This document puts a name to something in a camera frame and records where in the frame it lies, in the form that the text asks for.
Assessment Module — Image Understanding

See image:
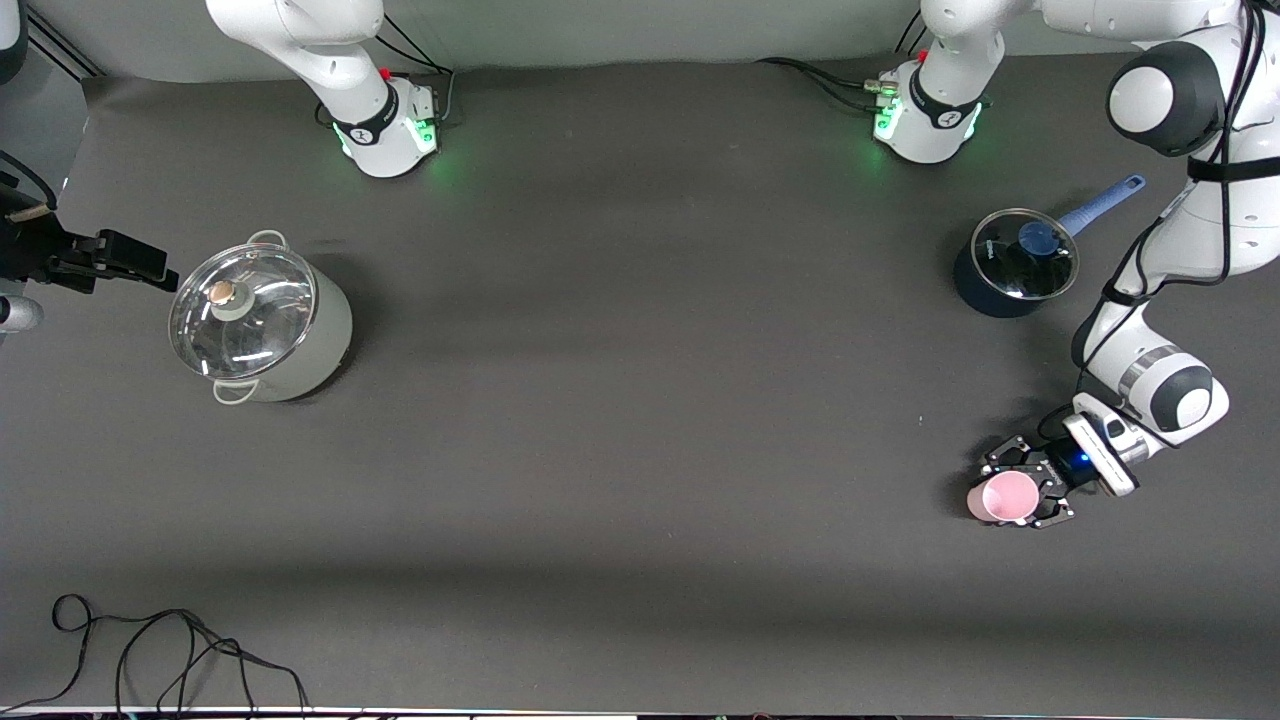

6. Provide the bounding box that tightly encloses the glass lid with blue knob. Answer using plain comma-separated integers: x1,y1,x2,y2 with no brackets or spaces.
971,208,1081,301

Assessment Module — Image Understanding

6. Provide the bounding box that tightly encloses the grey-green stockpot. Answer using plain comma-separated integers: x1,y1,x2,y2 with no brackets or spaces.
168,230,354,405

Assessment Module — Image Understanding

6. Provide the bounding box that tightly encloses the pink plastic cup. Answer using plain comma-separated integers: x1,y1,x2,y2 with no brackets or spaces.
966,471,1041,527

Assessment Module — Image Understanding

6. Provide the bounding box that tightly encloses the glass lid with wooden knob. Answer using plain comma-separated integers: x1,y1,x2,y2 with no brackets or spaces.
168,243,319,381

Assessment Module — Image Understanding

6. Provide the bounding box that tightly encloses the black cable along right arm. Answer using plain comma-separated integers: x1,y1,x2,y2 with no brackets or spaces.
0,150,57,211

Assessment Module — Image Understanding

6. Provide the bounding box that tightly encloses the black metal rail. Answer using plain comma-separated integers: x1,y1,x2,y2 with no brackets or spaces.
25,8,103,79

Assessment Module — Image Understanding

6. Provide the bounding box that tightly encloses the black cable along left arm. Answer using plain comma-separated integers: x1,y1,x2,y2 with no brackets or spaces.
1075,0,1271,401

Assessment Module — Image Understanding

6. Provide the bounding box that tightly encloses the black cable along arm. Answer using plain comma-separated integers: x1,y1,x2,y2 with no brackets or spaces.
1075,0,1271,401
0,150,57,211

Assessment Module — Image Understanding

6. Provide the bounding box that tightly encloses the loose thin black cable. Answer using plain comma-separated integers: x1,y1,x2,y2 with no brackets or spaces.
0,594,311,716

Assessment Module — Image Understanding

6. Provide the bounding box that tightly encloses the dark blue saucepan, blue handle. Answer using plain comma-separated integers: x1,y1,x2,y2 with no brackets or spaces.
953,175,1147,319

